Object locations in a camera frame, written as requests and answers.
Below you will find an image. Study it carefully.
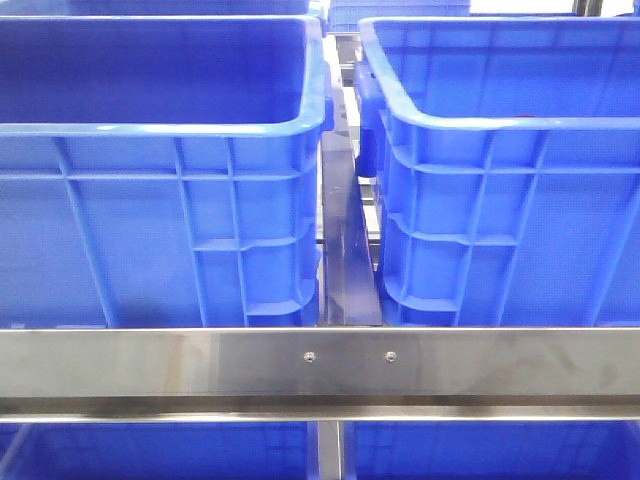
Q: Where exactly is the steel centre divider bar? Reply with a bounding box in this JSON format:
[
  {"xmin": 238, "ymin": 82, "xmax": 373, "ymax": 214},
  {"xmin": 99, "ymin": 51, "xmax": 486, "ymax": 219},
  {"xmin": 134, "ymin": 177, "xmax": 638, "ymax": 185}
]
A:
[{"xmin": 319, "ymin": 37, "xmax": 384, "ymax": 329}]

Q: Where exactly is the large blue crate left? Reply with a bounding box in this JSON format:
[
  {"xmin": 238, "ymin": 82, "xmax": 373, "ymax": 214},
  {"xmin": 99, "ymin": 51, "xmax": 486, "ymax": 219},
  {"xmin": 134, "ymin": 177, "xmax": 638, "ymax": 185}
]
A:
[{"xmin": 1, "ymin": 15, "xmax": 332, "ymax": 329}]

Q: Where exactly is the large blue crate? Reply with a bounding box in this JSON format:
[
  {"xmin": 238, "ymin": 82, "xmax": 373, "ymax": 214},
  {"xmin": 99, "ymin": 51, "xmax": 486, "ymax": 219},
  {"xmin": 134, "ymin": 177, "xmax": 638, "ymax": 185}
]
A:
[
  {"xmin": 355, "ymin": 17, "xmax": 639, "ymax": 327},
  {"xmin": 1, "ymin": 15, "xmax": 332, "ymax": 329}
]

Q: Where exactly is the large blue crate right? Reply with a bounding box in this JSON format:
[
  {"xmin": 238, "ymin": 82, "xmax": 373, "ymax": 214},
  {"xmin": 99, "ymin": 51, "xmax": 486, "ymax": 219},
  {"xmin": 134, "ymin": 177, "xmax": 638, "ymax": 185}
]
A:
[{"xmin": 355, "ymin": 17, "xmax": 639, "ymax": 327}]

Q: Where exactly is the blue crate lower right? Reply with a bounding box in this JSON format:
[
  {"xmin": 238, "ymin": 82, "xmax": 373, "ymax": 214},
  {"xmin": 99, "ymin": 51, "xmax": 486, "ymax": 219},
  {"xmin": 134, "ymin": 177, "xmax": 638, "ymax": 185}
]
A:
[{"xmin": 345, "ymin": 421, "xmax": 639, "ymax": 479}]

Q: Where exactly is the blue crate rear right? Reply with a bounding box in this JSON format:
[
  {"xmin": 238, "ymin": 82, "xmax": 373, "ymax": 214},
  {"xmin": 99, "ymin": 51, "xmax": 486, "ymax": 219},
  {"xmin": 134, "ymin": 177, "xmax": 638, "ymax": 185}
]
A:
[{"xmin": 328, "ymin": 0, "xmax": 471, "ymax": 33}]

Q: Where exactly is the blue crate lower left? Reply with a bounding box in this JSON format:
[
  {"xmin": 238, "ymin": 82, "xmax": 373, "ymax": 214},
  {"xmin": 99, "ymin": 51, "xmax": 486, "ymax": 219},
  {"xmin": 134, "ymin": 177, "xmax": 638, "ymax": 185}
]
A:
[{"xmin": 1, "ymin": 423, "xmax": 319, "ymax": 479}]

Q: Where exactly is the blue crate rear left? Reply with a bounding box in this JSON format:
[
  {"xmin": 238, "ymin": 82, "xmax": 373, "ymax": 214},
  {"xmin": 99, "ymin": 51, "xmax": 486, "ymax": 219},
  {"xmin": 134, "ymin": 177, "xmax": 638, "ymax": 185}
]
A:
[{"xmin": 1, "ymin": 0, "xmax": 326, "ymax": 18}]

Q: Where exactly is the stainless steel rack rail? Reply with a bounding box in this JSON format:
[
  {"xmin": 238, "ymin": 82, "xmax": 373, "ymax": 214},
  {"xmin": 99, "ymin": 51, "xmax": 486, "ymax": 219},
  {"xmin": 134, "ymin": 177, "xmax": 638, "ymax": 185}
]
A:
[{"xmin": 1, "ymin": 327, "xmax": 639, "ymax": 423}]

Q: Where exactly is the steel vertical rack post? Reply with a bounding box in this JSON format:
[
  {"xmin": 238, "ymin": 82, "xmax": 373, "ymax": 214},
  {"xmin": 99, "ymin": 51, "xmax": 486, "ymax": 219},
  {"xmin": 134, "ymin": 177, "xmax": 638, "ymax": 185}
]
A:
[{"xmin": 317, "ymin": 421, "xmax": 345, "ymax": 480}]

